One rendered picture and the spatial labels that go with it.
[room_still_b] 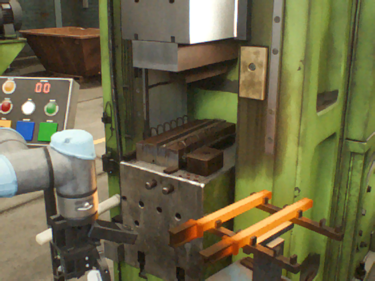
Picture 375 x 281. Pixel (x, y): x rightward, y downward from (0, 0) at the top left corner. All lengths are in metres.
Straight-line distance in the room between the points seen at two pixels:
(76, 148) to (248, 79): 0.87
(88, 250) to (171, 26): 0.88
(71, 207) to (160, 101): 1.14
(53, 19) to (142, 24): 9.59
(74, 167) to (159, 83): 1.14
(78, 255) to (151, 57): 0.90
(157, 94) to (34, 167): 1.16
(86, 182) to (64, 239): 0.13
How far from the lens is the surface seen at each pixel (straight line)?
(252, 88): 1.54
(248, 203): 1.34
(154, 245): 1.77
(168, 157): 1.65
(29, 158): 0.80
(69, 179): 0.81
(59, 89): 1.88
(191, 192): 1.56
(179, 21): 1.52
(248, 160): 1.63
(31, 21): 10.81
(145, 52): 1.62
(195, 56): 1.62
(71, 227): 0.87
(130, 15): 1.65
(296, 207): 1.34
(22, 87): 1.95
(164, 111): 1.95
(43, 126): 1.85
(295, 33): 1.49
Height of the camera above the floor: 1.53
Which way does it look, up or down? 19 degrees down
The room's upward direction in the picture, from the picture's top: straight up
